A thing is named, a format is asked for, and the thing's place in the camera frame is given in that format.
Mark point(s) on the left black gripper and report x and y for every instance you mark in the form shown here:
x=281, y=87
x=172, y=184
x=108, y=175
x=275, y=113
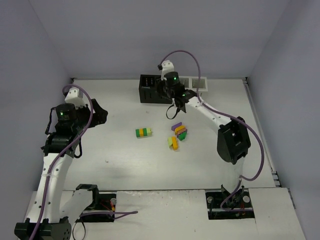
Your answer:
x=93, y=115

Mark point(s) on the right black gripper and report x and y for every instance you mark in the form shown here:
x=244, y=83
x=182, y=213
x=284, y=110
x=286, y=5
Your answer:
x=177, y=99

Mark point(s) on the yellow orange lego brick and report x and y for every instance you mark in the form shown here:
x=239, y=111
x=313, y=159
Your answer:
x=174, y=144

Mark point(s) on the pale green lego brick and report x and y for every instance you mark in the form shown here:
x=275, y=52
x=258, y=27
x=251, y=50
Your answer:
x=170, y=141

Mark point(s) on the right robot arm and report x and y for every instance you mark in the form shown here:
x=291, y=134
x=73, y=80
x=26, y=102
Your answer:
x=233, y=141

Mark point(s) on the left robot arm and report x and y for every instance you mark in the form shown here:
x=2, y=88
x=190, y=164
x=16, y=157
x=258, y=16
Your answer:
x=48, y=219

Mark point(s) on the white slotted double container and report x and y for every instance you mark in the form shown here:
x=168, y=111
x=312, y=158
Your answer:
x=195, y=83

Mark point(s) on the black slotted double container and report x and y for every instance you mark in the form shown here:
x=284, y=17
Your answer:
x=148, y=91

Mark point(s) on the purple curved lego top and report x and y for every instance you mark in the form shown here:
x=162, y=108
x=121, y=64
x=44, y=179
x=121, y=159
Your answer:
x=173, y=127

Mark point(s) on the yellow curved lego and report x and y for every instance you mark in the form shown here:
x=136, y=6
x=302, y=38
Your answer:
x=179, y=129

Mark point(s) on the pink patterned lego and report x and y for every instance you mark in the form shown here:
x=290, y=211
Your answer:
x=179, y=132

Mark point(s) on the dark green lego piece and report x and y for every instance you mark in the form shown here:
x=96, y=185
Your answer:
x=182, y=136

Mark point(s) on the green yellow lego bar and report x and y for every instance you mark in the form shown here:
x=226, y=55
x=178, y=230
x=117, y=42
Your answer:
x=143, y=132

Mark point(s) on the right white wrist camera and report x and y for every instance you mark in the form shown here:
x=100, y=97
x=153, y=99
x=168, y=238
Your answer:
x=166, y=67

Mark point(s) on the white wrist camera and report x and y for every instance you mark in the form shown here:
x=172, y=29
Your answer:
x=166, y=67
x=75, y=97

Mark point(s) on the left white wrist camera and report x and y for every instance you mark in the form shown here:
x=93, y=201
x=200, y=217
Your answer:
x=75, y=97

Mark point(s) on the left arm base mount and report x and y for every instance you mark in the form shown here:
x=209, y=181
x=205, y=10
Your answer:
x=97, y=202

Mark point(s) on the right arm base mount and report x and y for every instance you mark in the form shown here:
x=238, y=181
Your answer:
x=238, y=207

